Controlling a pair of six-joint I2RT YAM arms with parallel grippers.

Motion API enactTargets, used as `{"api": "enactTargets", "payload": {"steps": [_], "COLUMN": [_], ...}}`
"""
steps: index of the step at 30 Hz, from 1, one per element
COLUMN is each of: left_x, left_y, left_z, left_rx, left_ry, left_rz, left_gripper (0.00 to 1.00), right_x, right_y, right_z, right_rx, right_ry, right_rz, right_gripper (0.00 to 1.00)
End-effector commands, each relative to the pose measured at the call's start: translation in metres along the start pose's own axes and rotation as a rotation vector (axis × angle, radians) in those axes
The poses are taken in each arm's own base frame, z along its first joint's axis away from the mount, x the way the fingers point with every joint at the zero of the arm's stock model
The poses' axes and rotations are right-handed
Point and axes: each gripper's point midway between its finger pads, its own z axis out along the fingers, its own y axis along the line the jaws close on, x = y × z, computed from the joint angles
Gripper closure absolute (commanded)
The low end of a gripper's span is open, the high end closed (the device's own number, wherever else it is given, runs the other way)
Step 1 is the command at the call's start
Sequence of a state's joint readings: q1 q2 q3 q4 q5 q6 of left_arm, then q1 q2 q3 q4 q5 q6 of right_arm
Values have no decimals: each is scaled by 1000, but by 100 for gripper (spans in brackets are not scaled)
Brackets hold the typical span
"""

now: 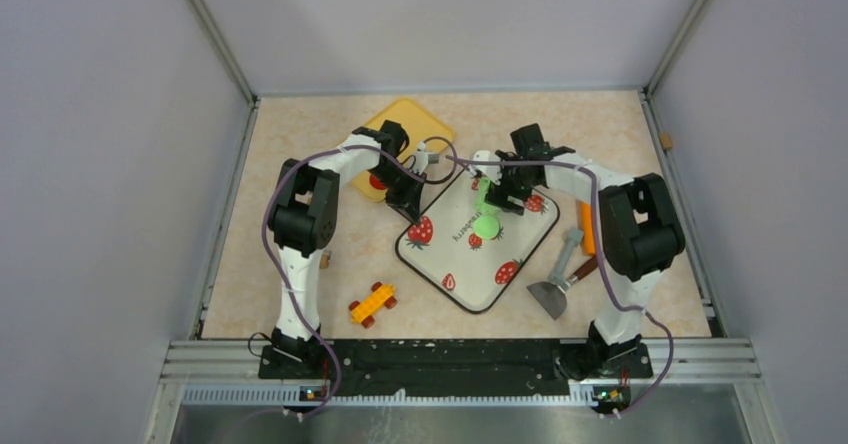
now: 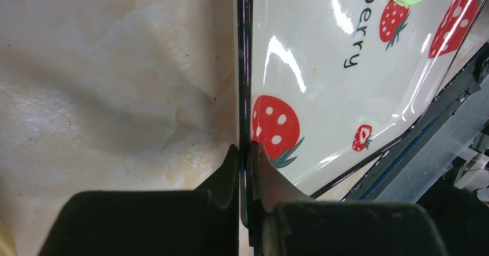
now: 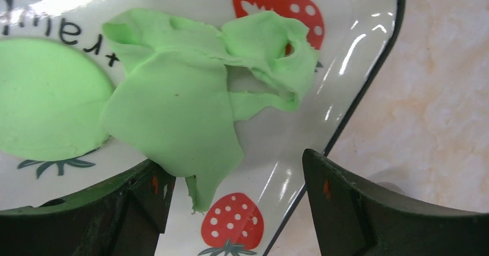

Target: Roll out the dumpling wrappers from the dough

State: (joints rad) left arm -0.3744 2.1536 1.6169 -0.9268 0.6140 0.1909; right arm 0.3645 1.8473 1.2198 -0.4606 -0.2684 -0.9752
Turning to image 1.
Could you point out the metal scraper brown handle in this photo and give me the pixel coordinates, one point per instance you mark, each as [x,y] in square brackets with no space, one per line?
[551,295]

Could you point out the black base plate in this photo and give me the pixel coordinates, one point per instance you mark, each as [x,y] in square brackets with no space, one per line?
[455,368]

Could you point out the green dough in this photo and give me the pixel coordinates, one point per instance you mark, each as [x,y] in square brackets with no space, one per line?
[481,203]

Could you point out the white strawberry tray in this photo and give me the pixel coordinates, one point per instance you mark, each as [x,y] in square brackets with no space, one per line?
[470,271]

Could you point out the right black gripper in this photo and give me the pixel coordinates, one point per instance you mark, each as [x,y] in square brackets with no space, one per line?
[497,195]

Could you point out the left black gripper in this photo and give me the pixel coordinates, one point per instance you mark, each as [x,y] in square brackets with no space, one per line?
[407,202]

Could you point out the grey plastic tool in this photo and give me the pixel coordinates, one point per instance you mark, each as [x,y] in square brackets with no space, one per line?
[572,240]

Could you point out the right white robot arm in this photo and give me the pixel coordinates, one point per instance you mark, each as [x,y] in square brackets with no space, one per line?
[637,232]

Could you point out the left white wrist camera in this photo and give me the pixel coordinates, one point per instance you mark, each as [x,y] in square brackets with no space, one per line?
[422,158]

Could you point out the aluminium frame rail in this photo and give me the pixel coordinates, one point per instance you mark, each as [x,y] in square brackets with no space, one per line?
[226,372]

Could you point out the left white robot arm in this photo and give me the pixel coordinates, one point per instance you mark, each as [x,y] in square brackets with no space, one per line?
[301,219]

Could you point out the round green dough wrapper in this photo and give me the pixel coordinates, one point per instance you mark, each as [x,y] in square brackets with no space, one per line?
[487,227]

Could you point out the yellow tray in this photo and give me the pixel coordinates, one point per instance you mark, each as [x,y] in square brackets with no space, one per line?
[417,122]

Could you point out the yellow toy car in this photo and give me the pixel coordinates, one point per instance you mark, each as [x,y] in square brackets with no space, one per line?
[381,296]

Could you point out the red dough disc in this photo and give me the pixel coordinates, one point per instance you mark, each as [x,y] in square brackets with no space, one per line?
[376,183]

